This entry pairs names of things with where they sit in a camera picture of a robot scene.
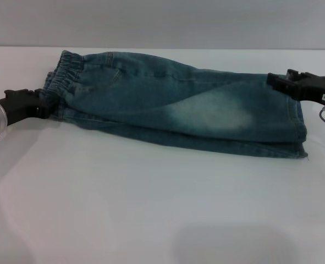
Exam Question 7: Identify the blue denim shorts with print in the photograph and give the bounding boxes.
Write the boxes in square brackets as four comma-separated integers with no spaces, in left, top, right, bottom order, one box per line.
[40,49,309,161]

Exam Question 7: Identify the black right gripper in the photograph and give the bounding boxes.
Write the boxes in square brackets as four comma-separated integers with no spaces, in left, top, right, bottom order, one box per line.
[266,69,325,107]

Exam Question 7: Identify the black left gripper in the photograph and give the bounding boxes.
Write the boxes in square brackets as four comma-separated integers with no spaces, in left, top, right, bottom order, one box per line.
[0,88,59,127]

